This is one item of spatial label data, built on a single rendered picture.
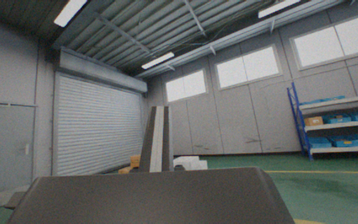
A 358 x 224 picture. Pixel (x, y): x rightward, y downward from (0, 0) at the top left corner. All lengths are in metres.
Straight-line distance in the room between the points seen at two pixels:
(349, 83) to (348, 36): 1.28
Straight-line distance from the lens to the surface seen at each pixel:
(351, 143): 4.69
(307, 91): 5.28
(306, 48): 5.62
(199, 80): 5.54
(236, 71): 5.29
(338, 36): 5.90
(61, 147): 4.67
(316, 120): 4.51
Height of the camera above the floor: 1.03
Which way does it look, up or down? 9 degrees up
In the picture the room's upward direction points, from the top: 7 degrees counter-clockwise
